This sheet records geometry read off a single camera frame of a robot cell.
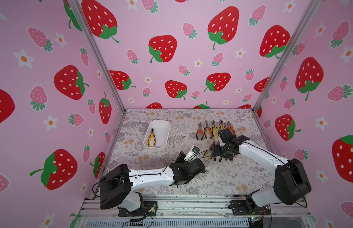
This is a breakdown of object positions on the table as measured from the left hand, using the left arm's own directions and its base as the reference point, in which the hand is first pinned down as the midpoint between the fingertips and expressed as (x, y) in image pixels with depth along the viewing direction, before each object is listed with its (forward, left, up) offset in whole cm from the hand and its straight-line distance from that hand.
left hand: (187, 155), depth 81 cm
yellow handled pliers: (+27, -21, -11) cm, 36 cm away
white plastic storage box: (+28, +19, -10) cm, 35 cm away
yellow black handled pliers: (+31, -28, -9) cm, 42 cm away
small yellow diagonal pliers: (+9, -17, -11) cm, 22 cm away
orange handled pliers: (+30, -35, -10) cm, 47 cm away
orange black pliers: (+28, -18, -11) cm, 35 cm away
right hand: (+4, -22, -5) cm, 23 cm away
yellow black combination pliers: (+22, +25, -10) cm, 35 cm away
